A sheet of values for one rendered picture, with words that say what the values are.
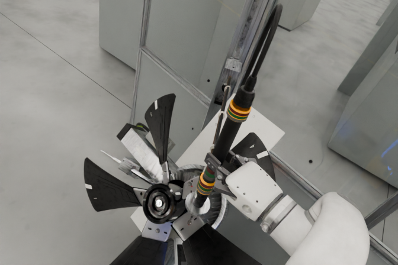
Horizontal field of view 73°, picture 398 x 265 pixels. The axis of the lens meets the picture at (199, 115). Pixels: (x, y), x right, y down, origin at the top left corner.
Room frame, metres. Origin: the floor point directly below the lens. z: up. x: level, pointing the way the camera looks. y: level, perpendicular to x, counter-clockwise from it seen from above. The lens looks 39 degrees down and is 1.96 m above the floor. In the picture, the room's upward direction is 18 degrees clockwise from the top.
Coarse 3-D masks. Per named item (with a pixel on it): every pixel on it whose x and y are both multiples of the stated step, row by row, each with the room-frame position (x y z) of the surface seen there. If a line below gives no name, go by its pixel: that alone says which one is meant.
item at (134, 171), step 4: (104, 152) 0.70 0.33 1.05; (116, 160) 0.66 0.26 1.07; (132, 172) 0.62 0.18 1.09; (136, 172) 0.62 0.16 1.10; (136, 176) 0.61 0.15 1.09; (140, 176) 0.61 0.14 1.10; (144, 176) 0.61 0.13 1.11; (144, 180) 0.59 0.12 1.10; (148, 180) 0.59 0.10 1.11; (152, 184) 0.58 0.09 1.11
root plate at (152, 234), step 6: (150, 222) 0.43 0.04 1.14; (144, 228) 0.41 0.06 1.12; (156, 228) 0.43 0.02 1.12; (162, 228) 0.43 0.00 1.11; (168, 228) 0.44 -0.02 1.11; (144, 234) 0.40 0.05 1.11; (150, 234) 0.41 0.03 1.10; (156, 234) 0.42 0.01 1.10; (162, 234) 0.42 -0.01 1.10; (168, 234) 0.43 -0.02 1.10; (162, 240) 0.41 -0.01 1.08
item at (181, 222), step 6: (186, 216) 0.45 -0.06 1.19; (198, 216) 0.47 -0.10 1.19; (174, 222) 0.42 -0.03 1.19; (180, 222) 0.43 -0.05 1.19; (186, 222) 0.44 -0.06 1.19; (192, 222) 0.44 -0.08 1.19; (198, 222) 0.45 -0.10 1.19; (174, 228) 0.41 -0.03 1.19; (180, 228) 0.41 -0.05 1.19; (186, 228) 0.42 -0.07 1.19; (192, 228) 0.43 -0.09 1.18; (198, 228) 0.43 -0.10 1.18; (180, 234) 0.40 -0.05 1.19; (186, 234) 0.40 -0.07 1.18
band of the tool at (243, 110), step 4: (232, 100) 0.44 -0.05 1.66; (232, 104) 0.45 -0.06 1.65; (232, 108) 0.42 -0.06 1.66; (240, 108) 0.46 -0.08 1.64; (244, 108) 0.45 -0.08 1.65; (248, 108) 0.45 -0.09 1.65; (228, 112) 0.42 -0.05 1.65; (232, 112) 0.42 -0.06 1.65; (240, 112) 0.41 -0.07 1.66; (244, 112) 0.42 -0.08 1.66; (248, 112) 0.42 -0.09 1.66; (240, 116) 0.41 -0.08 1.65
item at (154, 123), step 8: (168, 96) 0.72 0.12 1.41; (152, 104) 0.76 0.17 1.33; (160, 104) 0.73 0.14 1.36; (168, 104) 0.70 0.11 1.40; (152, 112) 0.74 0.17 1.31; (160, 112) 0.70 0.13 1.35; (168, 112) 0.67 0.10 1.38; (152, 120) 0.72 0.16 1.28; (160, 120) 0.68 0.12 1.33; (168, 120) 0.65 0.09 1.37; (152, 128) 0.71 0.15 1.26; (160, 128) 0.66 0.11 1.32; (168, 128) 0.63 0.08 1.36; (152, 136) 0.70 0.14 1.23; (160, 136) 0.64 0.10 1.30; (168, 136) 0.61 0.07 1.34; (160, 144) 0.62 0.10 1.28; (160, 152) 0.61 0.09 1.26; (160, 160) 0.61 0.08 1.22
